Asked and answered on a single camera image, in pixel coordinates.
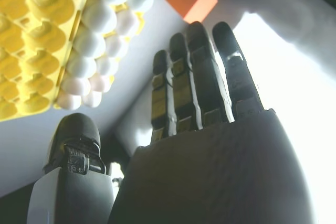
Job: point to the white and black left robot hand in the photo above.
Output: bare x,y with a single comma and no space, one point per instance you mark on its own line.
204,176

